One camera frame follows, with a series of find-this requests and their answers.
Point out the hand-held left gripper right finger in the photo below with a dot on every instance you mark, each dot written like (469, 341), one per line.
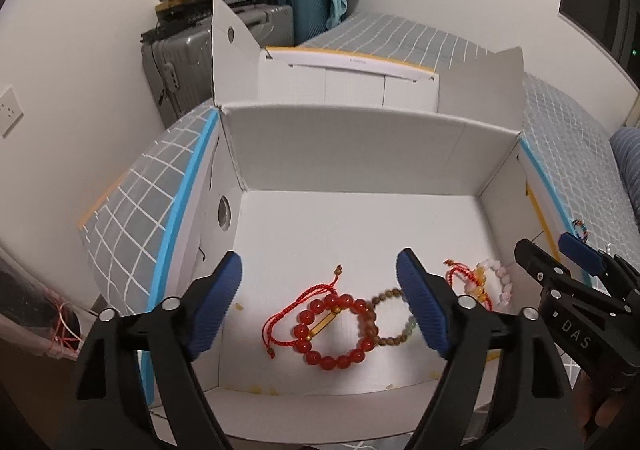
(425, 305)

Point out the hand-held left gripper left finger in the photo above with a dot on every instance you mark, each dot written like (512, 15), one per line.
(215, 305)

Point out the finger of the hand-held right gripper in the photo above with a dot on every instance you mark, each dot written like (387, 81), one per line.
(540, 265)
(580, 252)

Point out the white cardboard box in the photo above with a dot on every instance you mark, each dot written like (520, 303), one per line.
(350, 155)

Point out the person's right hand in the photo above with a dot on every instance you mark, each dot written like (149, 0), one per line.
(602, 420)

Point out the blue striped pillow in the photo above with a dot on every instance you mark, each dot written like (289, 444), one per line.
(627, 170)

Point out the clear plastic bag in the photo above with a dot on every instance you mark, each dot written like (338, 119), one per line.
(25, 300)

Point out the grey suitcase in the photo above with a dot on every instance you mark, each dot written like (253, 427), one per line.
(175, 65)

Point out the stack of flat boxes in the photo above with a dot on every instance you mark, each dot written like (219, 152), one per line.
(200, 5)

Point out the teal suitcase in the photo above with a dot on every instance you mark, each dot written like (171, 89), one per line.
(310, 5)

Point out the white wall socket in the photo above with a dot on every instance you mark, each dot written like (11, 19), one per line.
(7, 110)

